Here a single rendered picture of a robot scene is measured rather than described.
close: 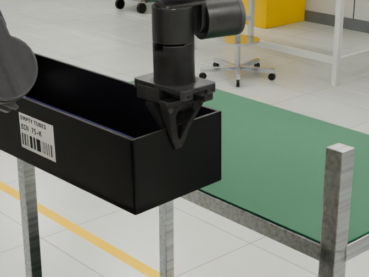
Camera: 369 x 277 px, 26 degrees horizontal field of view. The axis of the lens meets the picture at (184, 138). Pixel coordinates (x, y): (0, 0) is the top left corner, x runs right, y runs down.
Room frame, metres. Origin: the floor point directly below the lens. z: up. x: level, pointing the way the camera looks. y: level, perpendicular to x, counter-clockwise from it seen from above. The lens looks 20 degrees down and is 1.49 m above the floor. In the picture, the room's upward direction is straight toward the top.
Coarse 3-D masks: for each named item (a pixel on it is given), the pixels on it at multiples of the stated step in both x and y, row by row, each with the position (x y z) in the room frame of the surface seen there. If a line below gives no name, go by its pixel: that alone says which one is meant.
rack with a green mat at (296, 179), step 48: (240, 96) 1.79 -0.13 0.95; (240, 144) 1.47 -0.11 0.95; (288, 144) 1.47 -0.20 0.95; (336, 144) 1.06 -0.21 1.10; (192, 192) 1.25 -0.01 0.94; (240, 192) 1.23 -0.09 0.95; (288, 192) 1.23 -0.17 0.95; (336, 192) 1.03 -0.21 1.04; (288, 240) 1.09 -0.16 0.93; (336, 240) 1.03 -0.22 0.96
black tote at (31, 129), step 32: (64, 64) 1.40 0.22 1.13; (32, 96) 1.49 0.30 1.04; (64, 96) 1.41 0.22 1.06; (96, 96) 1.34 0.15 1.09; (128, 96) 1.27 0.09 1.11; (0, 128) 1.26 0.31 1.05; (32, 128) 1.19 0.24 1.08; (64, 128) 1.12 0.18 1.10; (96, 128) 1.06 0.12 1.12; (128, 128) 1.28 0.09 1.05; (192, 128) 1.08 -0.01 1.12; (32, 160) 1.19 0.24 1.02; (64, 160) 1.13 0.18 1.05; (96, 160) 1.07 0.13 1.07; (128, 160) 1.01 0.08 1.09; (160, 160) 1.04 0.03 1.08; (192, 160) 1.08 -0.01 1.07; (96, 192) 1.07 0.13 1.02; (128, 192) 1.02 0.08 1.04; (160, 192) 1.04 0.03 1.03
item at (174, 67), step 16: (160, 48) 1.06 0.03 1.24; (176, 48) 1.04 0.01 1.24; (192, 48) 1.05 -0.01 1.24; (160, 64) 1.04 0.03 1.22; (176, 64) 1.04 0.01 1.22; (192, 64) 1.05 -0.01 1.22; (144, 80) 1.06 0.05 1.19; (160, 80) 1.04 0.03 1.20; (176, 80) 1.04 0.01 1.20; (192, 80) 1.05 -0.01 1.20; (208, 80) 1.06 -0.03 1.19; (176, 96) 1.02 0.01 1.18; (192, 96) 1.02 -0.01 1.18
